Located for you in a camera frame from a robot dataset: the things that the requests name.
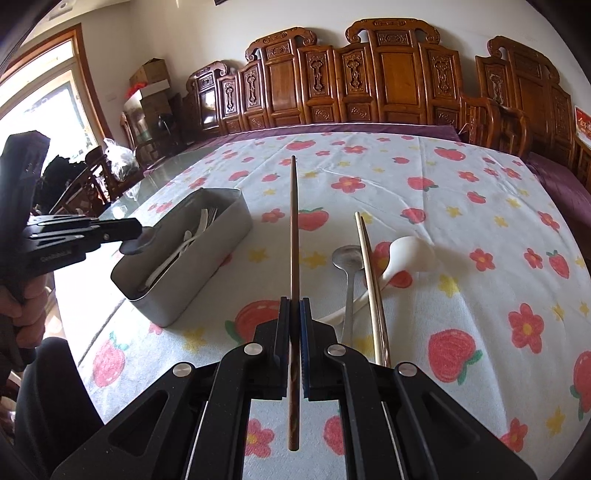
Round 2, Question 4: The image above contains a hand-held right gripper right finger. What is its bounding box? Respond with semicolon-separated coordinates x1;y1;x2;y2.
299;298;539;480

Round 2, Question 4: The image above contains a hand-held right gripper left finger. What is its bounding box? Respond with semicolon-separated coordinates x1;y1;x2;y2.
51;296;296;480

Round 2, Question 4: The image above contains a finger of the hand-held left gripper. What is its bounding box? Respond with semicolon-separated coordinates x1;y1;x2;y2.
90;217;145;234

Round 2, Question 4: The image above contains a brown wooden chopstick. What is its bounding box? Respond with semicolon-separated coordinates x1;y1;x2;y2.
287;155;301;452

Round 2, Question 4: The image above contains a white plastic spoon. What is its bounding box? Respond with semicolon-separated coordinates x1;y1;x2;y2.
144;230;197;291

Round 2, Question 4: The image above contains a rectangular metal tin box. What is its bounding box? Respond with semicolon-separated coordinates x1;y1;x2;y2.
110;187;254;328

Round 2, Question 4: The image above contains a metal spoon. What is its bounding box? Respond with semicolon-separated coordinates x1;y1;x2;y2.
331;244;365;344

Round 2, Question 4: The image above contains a gold metal chopstick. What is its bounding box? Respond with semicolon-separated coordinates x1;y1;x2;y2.
353;210;392;370

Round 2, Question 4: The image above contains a white plastic fork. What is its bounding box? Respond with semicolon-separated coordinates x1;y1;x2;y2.
175;207;219;259

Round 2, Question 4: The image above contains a white ceramic spoon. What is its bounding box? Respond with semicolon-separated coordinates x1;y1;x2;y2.
314;235;437;324

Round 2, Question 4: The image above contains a person's left forearm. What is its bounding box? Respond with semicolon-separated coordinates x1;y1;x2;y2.
11;336;106;480

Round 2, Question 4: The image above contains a person's left hand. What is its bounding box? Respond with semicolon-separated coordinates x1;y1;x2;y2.
0;271;48;348

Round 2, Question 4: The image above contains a dark wooden dining chair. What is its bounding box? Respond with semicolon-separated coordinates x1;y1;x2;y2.
46;145;139;217

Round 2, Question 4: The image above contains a clear plastic bag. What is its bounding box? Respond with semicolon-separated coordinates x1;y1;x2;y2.
102;137;139;183

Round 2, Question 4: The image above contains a dark wooden cabinet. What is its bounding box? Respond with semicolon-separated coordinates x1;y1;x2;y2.
121;92;185;158

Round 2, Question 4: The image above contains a strawberry flower printed tablecloth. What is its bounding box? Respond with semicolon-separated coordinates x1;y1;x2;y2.
76;131;591;480

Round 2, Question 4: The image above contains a white cardboard box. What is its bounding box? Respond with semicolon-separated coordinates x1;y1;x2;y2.
124;79;171;108

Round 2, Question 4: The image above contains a brown cardboard box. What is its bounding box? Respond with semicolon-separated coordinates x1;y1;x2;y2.
129;58;170;88

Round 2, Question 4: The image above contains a purple sofa cushion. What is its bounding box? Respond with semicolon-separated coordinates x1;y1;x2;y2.
185;121;465;148

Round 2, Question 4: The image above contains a carved wooden sofa bench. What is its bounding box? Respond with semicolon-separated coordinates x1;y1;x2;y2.
182;18;476;139

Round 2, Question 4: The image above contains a purple armchair cushion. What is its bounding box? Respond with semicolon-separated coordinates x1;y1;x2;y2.
526;152;591;232

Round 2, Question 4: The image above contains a carved wooden armchair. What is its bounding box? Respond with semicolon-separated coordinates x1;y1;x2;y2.
459;36;583;176

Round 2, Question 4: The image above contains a red gift box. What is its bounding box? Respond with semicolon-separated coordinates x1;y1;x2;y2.
573;106;591;139

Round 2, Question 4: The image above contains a wooden door frame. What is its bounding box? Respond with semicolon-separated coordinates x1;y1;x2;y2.
0;23;116;148

